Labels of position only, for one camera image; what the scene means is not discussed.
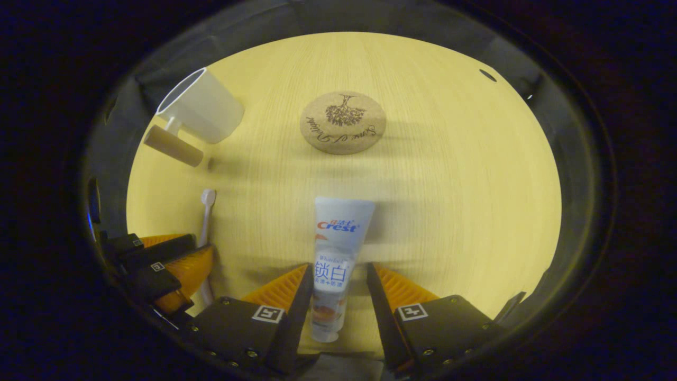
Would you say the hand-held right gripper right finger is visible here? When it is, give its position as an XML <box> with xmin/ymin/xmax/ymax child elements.
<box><xmin>367</xmin><ymin>263</ymin><xmax>508</xmax><ymax>377</ymax></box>

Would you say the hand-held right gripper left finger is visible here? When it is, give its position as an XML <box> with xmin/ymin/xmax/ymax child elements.
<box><xmin>182</xmin><ymin>263</ymin><xmax>314</xmax><ymax>376</ymax></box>

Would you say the white toothbrush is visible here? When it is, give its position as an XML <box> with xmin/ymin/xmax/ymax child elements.
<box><xmin>198</xmin><ymin>189</ymin><xmax>217</xmax><ymax>307</ymax></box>

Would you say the white toothpaste tube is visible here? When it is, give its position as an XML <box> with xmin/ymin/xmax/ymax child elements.
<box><xmin>309</xmin><ymin>197</ymin><xmax>376</xmax><ymax>343</ymax></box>

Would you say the white cup with wooden handle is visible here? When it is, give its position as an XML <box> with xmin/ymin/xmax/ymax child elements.
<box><xmin>144</xmin><ymin>67</ymin><xmax>245</xmax><ymax>168</ymax></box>

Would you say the round cork coaster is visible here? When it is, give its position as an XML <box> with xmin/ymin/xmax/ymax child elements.
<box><xmin>300</xmin><ymin>92</ymin><xmax>387</xmax><ymax>155</ymax></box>

